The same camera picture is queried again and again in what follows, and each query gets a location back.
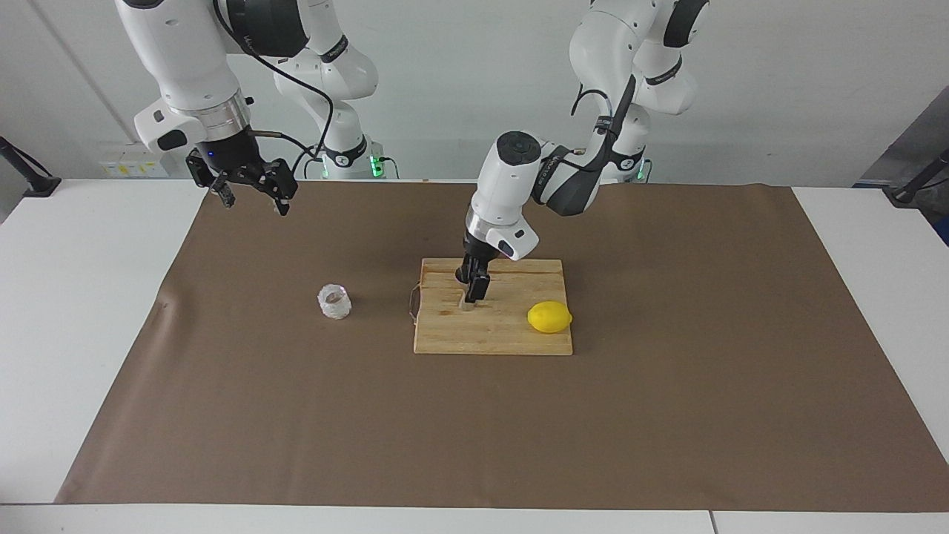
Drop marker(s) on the yellow lemon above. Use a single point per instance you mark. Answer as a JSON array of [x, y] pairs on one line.
[[549, 317]]

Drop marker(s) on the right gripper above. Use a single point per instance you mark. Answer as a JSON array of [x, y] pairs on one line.
[[230, 153]]

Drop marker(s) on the clear ribbed glass cup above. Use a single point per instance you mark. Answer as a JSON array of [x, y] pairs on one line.
[[334, 302]]

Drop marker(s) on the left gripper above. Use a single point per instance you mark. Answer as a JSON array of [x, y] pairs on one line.
[[478, 256]]

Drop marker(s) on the white wall socket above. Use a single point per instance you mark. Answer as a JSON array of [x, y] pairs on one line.
[[133, 163]]

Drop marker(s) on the black stand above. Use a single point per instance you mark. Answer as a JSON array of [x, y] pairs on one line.
[[30, 176], [919, 182]]

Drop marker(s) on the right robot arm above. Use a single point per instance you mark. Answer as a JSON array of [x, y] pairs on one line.
[[178, 59]]

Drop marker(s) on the wooden cutting board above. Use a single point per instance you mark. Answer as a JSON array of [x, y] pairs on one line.
[[497, 326]]

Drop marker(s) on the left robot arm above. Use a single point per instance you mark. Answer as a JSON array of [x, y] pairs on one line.
[[508, 182]]

